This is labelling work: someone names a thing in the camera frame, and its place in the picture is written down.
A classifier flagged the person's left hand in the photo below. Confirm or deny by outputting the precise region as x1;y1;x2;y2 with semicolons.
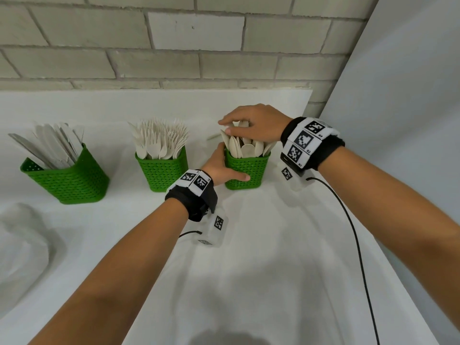
201;141;251;185

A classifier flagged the person's right hand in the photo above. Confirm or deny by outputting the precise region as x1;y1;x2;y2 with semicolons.
218;103;292;143

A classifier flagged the bunch of white plastic spoons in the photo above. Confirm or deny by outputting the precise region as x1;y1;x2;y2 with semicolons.
219;120;277;159

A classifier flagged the bunch of white plastic knives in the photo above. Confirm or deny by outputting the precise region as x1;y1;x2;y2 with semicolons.
8;122;85;170

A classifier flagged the clear plastic bag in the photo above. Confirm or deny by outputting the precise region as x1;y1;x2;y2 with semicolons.
0;203;51;317

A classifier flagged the person's right forearm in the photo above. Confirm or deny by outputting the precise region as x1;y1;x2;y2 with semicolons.
318;146;460;345

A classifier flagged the person's left forearm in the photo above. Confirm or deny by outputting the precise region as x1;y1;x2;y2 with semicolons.
28;198;189;345

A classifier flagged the black left wrist band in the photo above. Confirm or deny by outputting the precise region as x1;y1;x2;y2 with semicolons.
165;170;219;222

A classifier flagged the black wrist band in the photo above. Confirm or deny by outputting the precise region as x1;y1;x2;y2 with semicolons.
279;117;345;172
165;170;219;222

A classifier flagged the black right wrist band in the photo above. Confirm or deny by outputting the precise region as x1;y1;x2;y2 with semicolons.
279;117;345;172

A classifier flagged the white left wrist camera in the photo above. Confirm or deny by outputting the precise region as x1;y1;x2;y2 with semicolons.
195;206;228;248

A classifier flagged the black right camera cable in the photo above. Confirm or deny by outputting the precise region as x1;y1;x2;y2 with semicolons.
305;177;381;345

